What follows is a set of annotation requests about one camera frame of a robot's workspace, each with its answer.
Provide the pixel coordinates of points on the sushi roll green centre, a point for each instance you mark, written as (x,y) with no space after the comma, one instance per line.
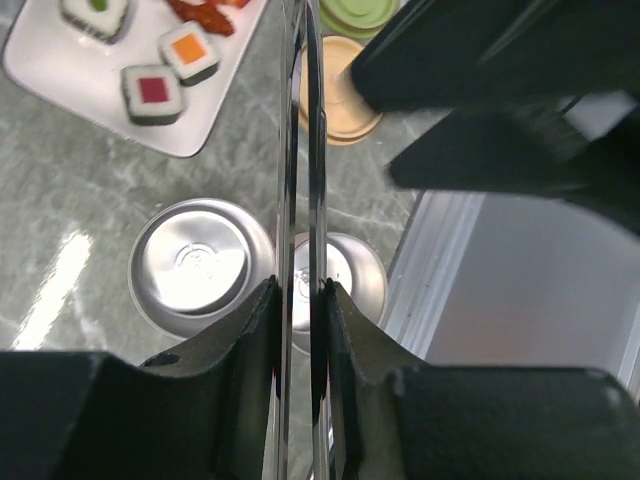
(102,20)

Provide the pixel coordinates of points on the green round lid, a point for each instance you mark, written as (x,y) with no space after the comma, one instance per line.
(358,19)

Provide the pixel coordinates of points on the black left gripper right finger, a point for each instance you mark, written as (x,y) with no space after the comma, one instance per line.
(397,417)

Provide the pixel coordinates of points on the white rectangular plate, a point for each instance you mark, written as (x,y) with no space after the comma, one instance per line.
(59,63)

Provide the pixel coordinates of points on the beige round lid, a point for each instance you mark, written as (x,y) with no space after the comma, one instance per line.
(348,118)

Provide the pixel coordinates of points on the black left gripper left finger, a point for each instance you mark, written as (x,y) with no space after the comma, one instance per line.
(198,410)

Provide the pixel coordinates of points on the steel bowl near rail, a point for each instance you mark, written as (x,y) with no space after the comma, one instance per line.
(195,262)

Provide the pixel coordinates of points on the sushi roll orange centre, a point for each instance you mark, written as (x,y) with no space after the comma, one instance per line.
(189,52)

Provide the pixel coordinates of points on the steel bowl far from rail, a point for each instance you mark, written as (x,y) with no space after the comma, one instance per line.
(350,262)

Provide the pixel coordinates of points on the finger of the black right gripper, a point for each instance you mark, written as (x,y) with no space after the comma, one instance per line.
(532,153)
(447,54)

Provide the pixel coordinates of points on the orange chicken wing piece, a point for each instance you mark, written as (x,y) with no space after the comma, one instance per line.
(207,16)

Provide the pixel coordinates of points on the sushi roll red centre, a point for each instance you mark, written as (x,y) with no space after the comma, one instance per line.
(152,94)

